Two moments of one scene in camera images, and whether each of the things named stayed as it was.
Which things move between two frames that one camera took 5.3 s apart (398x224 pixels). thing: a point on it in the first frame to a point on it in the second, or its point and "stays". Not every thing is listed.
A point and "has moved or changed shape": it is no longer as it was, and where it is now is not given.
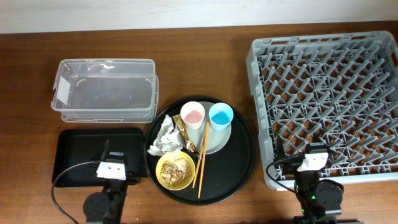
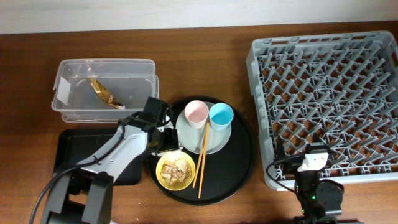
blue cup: (221, 115) stays
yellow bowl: (175, 170) stays
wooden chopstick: (203, 158) stays
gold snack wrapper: (186, 142) to (105, 94)
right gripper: (329, 152) stays
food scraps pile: (176, 172) stays
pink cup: (193, 113) has moved or changed shape
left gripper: (125, 175) to (171, 140)
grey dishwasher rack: (341, 87) stays
